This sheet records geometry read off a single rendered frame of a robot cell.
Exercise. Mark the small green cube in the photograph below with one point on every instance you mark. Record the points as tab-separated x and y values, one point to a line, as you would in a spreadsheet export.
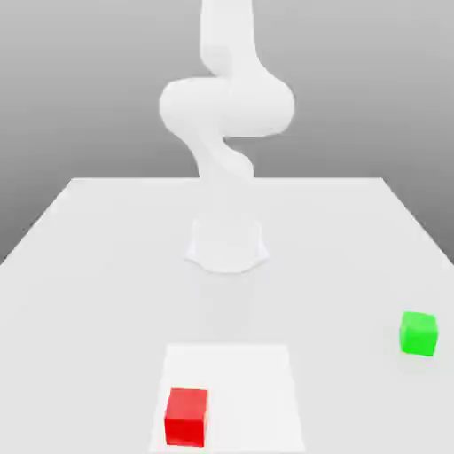
418	334

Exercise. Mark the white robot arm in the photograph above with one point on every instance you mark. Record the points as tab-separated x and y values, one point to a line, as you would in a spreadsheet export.
227	106

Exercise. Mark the small red cube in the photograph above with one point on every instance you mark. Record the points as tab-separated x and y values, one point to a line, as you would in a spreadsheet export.
186	418

